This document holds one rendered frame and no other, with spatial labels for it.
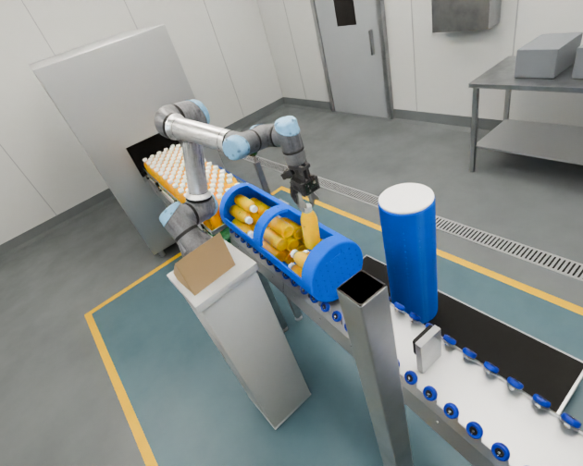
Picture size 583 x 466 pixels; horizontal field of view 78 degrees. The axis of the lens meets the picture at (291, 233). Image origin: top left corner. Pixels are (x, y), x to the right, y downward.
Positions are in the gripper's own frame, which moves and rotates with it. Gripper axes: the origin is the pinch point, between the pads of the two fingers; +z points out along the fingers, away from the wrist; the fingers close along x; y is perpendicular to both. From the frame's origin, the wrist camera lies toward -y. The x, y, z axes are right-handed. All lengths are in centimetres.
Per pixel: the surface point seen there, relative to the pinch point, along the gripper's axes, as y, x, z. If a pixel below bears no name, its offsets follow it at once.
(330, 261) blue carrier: 10.8, -2.4, 21.4
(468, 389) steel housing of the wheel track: 69, 0, 46
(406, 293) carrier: -1, 49, 95
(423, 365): 56, -5, 41
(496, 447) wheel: 84, -11, 41
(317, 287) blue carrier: 10.9, -11.4, 29.0
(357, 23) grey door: -297, 314, 15
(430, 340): 56, -1, 32
